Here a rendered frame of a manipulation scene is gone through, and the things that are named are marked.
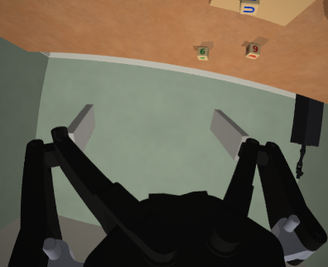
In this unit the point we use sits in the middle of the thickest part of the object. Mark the cream letter block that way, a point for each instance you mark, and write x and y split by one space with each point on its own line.
249 7
203 53
252 51

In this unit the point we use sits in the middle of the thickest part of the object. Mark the tan flat mat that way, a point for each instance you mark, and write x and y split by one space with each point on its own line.
277 11

